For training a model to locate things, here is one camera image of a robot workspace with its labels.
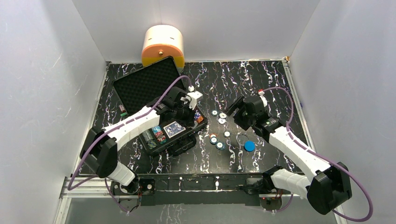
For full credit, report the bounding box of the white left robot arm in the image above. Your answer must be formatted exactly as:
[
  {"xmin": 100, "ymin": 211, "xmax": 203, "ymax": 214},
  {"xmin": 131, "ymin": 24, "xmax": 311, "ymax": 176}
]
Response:
[{"xmin": 79, "ymin": 86, "xmax": 203, "ymax": 194}]

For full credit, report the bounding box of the blue yellow poker chip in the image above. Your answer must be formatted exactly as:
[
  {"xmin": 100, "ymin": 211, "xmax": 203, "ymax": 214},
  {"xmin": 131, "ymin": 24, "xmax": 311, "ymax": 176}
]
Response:
[{"xmin": 223, "ymin": 131, "xmax": 231, "ymax": 138}]

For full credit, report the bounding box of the black poker set case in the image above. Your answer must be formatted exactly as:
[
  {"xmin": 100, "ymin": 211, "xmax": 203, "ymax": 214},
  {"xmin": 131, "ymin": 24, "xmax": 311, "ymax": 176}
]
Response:
[{"xmin": 113, "ymin": 56, "xmax": 207, "ymax": 156}]

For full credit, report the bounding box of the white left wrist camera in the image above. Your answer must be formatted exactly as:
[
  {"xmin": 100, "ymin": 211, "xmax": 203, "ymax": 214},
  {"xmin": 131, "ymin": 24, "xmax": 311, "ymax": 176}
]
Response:
[{"xmin": 181, "ymin": 85, "xmax": 203, "ymax": 111}]

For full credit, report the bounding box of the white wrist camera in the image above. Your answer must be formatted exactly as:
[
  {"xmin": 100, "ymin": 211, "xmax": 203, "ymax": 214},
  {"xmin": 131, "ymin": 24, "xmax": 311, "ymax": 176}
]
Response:
[
  {"xmin": 258, "ymin": 89, "xmax": 268, "ymax": 107},
  {"xmin": 181, "ymin": 85, "xmax": 203, "ymax": 111}
]

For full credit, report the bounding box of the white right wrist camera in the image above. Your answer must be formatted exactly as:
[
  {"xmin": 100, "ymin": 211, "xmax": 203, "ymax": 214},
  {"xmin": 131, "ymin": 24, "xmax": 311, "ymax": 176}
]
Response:
[{"xmin": 258, "ymin": 89, "xmax": 268, "ymax": 107}]

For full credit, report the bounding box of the blue poker card deck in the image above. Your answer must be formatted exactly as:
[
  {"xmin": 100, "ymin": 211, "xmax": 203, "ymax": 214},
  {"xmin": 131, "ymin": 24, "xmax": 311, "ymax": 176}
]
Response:
[{"xmin": 163, "ymin": 121, "xmax": 186, "ymax": 138}]

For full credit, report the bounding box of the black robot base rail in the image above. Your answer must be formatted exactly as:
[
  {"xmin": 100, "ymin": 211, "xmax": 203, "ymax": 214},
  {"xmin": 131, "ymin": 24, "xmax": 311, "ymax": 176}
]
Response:
[{"xmin": 111, "ymin": 173, "xmax": 295, "ymax": 208}]

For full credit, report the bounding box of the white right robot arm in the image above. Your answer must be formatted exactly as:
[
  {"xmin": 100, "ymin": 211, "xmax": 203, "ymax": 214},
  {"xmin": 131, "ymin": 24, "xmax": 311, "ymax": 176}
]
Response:
[{"xmin": 224, "ymin": 96, "xmax": 352, "ymax": 215}]

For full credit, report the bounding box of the dark blue chip stack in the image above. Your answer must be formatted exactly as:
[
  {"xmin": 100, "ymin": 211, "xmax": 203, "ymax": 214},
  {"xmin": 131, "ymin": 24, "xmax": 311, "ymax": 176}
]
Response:
[{"xmin": 194, "ymin": 111, "xmax": 204, "ymax": 124}]

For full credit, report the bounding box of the blue round button chip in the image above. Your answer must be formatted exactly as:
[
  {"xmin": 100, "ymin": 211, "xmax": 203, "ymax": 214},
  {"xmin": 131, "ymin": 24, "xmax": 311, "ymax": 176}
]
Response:
[{"xmin": 244, "ymin": 141, "xmax": 255, "ymax": 152}]

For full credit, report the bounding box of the white and orange cylinder box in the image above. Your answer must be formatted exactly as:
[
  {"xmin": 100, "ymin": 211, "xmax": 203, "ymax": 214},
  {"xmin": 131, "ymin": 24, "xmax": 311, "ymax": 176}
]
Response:
[{"xmin": 141, "ymin": 24, "xmax": 185, "ymax": 72}]

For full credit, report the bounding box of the clear acrylic dealer button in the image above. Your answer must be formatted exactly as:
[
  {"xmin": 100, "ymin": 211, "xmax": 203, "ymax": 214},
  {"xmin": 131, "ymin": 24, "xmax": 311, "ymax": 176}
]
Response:
[{"xmin": 236, "ymin": 134, "xmax": 249, "ymax": 146}]

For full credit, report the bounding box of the small red green object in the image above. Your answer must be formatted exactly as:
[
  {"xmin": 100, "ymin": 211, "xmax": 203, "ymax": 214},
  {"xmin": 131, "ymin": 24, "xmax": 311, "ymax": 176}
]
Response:
[{"xmin": 119, "ymin": 105, "xmax": 127, "ymax": 117}]

